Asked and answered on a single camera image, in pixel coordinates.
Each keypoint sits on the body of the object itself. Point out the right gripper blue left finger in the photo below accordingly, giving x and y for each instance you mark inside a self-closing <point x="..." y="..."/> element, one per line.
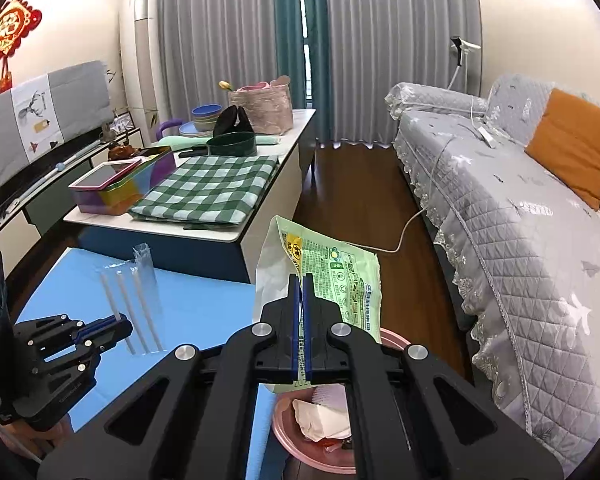
<point x="295" y="318"/>

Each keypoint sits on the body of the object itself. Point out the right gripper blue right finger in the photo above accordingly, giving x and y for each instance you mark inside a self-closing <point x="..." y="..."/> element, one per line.
<point x="307" y="301"/>

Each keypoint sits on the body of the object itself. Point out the green wet wipes packet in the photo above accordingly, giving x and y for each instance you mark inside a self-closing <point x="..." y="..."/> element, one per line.
<point x="347" y="289"/>

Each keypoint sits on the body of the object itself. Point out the clear straw packet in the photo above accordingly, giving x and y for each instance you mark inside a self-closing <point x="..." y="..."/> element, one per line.
<point x="131" y="290"/>

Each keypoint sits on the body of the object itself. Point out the red plastic bag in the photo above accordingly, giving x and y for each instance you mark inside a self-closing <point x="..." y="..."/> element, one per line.
<point x="334" y="445"/>

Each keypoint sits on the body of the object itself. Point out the white coffee table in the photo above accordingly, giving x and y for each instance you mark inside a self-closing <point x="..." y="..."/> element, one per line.
<point x="211" y="250"/>

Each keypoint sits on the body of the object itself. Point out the white tissue paper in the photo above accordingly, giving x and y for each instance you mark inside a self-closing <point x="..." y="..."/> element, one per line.
<point x="325" y="415"/>

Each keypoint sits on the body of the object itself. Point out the green checkered cloth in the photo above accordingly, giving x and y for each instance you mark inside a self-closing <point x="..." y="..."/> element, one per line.
<point x="208" y="190"/>

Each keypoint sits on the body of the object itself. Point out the tv cabinet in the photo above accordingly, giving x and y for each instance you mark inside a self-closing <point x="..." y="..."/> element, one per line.
<point x="30" y="216"/>

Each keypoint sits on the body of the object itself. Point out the pink plastic basin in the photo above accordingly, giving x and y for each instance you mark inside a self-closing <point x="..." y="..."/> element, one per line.
<point x="289" y="435"/>

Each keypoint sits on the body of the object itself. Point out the black cap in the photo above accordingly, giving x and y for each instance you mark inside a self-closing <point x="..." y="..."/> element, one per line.
<point x="233" y="119"/>

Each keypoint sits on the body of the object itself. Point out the pink lace basket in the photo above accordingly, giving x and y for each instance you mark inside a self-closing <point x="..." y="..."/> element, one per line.
<point x="267" y="105"/>

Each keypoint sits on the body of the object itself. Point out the colourful storage box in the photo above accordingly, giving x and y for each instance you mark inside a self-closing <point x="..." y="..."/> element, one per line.
<point x="114" y="187"/>

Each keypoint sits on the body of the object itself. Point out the stacked coloured bowls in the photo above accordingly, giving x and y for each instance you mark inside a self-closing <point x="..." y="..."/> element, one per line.
<point x="205" y="116"/>

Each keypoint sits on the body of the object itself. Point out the grey quilted sofa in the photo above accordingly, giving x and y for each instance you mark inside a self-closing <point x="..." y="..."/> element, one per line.
<point x="523" y="252"/>

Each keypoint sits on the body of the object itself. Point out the grey covered television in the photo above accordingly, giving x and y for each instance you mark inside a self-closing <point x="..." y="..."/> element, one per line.
<point x="50" y="110"/>

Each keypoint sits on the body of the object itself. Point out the grey curtain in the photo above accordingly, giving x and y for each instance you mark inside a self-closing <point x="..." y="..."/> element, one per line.
<point x="374" y="44"/>

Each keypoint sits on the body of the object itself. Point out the orange cushion near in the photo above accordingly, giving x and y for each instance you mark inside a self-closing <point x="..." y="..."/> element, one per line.
<point x="567" y="143"/>

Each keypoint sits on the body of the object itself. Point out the white standing air conditioner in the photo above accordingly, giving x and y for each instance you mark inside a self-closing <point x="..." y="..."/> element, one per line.
<point x="141" y="63"/>

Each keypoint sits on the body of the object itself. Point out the red wall decoration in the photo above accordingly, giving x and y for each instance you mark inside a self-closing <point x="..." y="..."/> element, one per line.
<point x="17" y="19"/>

